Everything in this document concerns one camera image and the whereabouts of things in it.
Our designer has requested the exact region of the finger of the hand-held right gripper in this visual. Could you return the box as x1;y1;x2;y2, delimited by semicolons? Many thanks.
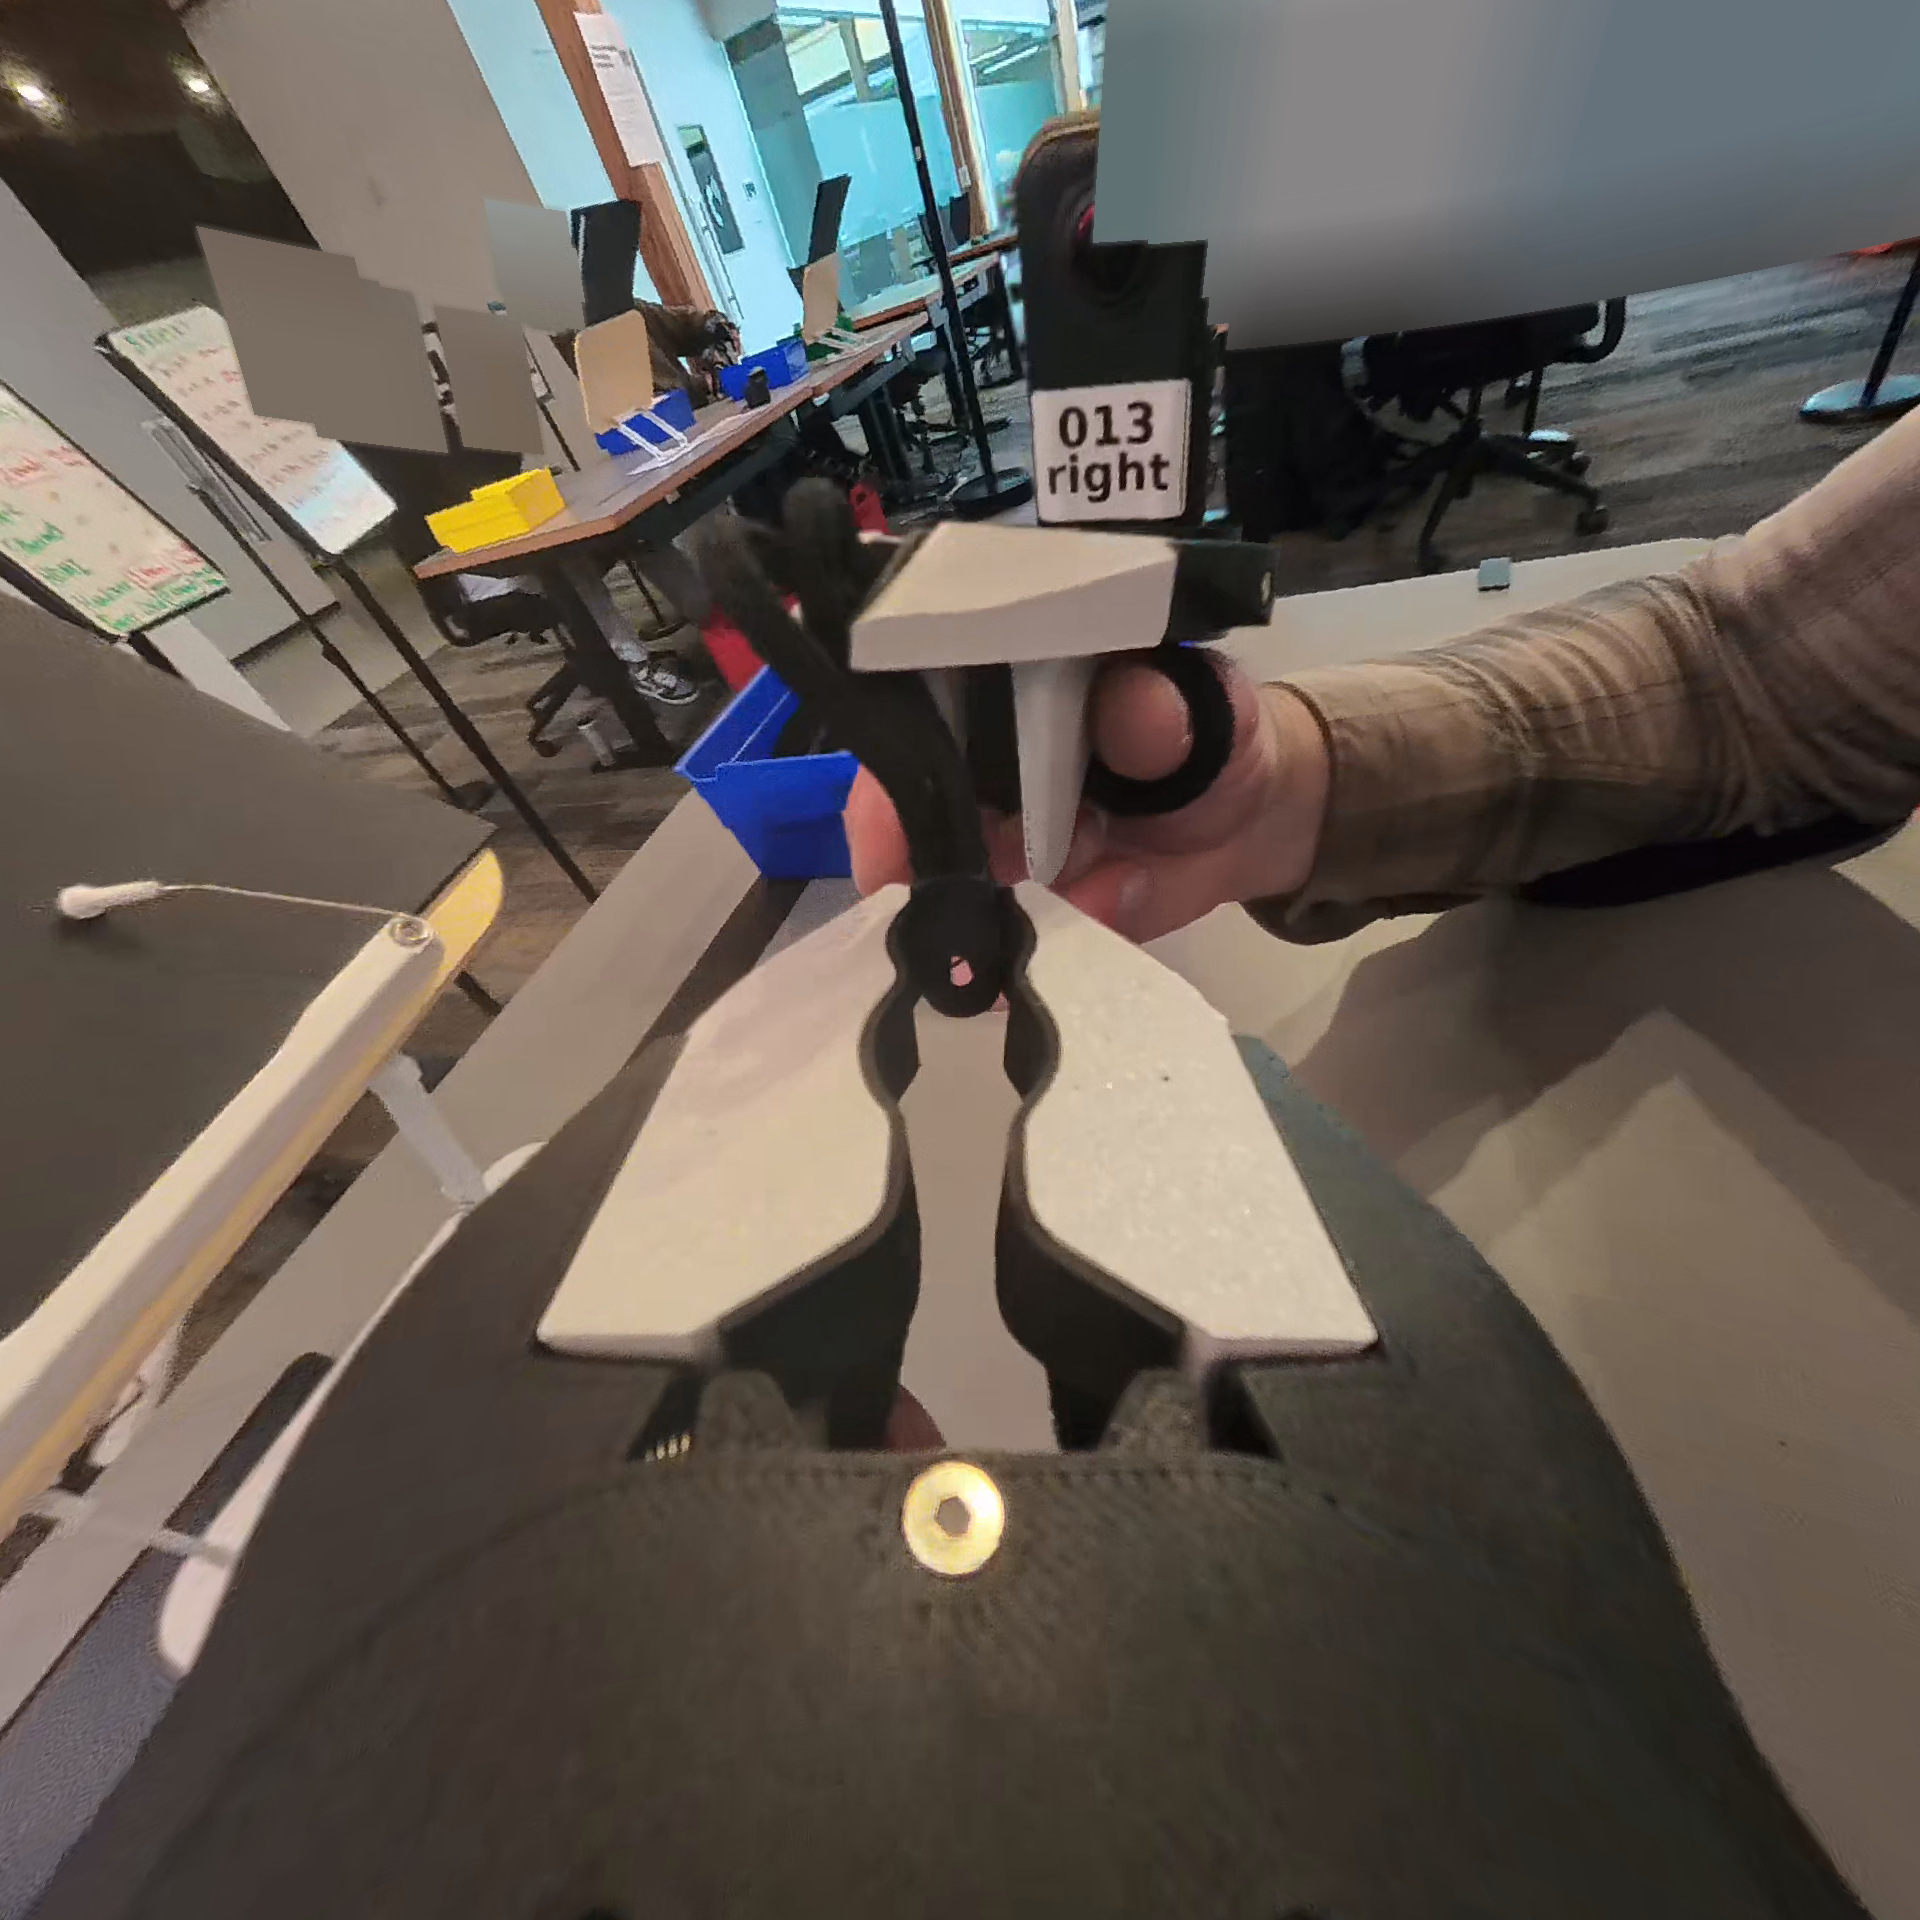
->
850;525;1188;674

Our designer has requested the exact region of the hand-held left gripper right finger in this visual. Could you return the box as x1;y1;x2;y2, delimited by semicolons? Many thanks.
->
1001;885;1375;1369

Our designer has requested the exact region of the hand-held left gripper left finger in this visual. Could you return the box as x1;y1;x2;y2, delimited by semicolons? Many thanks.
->
540;891;920;1358

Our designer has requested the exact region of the thick black cable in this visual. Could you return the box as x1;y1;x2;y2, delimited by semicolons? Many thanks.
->
695;479;1044;1021

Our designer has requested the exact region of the blue plastic bin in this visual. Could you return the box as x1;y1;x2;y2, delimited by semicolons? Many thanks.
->
675;666;871;884

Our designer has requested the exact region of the person's right forearm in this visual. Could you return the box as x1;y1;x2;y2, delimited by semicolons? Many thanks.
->
1260;419;1920;908

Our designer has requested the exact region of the person's right hand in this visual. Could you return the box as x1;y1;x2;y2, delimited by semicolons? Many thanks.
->
850;645;1344;947

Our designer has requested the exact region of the black office chair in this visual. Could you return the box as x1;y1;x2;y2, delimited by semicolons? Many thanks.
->
1366;300;1627;566

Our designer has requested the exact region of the wooden desk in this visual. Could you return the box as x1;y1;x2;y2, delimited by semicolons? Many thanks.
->
420;324;918;751

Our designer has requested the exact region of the yellow bin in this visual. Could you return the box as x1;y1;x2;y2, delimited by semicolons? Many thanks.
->
426;465;569;557

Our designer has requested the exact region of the white rounded pad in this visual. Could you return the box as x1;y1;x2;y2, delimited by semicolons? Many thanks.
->
149;1140;548;1681

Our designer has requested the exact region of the black wood-rimmed board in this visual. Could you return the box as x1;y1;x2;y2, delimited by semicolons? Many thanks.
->
0;586;505;1531

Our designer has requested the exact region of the whiteboard with green writing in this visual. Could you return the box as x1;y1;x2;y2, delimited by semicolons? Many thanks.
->
0;384;230;642
106;300;397;560

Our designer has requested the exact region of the thin wire with white tip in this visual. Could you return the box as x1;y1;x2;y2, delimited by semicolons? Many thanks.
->
53;876;427;949

